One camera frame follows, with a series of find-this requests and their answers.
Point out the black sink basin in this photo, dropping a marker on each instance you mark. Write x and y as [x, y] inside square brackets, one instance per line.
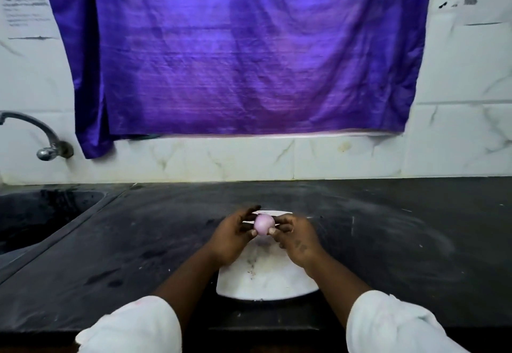
[38, 214]

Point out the metal tap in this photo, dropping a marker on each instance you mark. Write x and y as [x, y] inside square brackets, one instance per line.
[40, 134]

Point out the person's right hand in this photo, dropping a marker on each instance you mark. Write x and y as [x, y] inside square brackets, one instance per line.
[299, 240]

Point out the person's right thumb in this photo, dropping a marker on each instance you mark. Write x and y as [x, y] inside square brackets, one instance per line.
[276, 230]

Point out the person's right forearm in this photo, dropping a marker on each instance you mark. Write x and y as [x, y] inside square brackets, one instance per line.
[335, 284]

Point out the white cutting board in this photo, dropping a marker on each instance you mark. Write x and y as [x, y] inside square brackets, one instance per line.
[267, 268]

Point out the person's left forearm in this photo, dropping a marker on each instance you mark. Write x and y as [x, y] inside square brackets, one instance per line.
[184, 284]

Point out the peeled pink onion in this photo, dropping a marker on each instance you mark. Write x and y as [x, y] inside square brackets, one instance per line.
[264, 223]

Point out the person's left thumb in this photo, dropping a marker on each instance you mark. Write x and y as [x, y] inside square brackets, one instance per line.
[248, 234]

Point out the person's left hand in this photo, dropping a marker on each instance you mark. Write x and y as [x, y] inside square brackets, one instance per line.
[228, 240]

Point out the purple cloth curtain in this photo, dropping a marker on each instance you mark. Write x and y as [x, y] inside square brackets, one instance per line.
[244, 48]

